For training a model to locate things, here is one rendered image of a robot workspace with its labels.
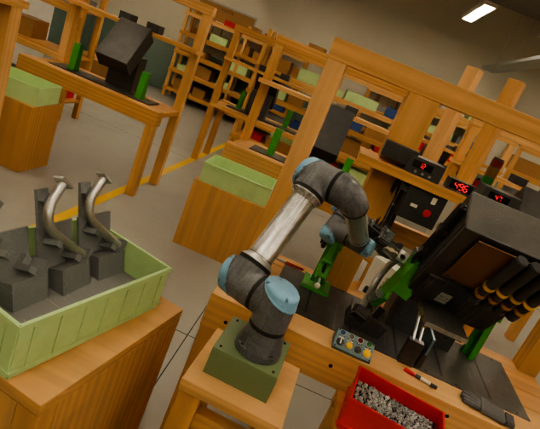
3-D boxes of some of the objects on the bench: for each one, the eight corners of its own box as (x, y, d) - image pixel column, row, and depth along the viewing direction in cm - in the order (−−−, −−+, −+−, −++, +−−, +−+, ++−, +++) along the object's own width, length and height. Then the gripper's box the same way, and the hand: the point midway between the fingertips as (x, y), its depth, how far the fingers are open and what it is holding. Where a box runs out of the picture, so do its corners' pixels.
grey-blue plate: (420, 369, 182) (437, 340, 178) (415, 368, 182) (432, 339, 178) (417, 357, 191) (433, 328, 187) (412, 355, 191) (428, 327, 187)
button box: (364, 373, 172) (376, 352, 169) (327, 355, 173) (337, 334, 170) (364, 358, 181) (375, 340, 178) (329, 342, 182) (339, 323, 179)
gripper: (364, 231, 186) (405, 265, 186) (376, 212, 191) (417, 245, 191) (354, 237, 194) (393, 270, 194) (367, 219, 198) (405, 250, 198)
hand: (399, 257), depth 195 cm, fingers closed on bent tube, 3 cm apart
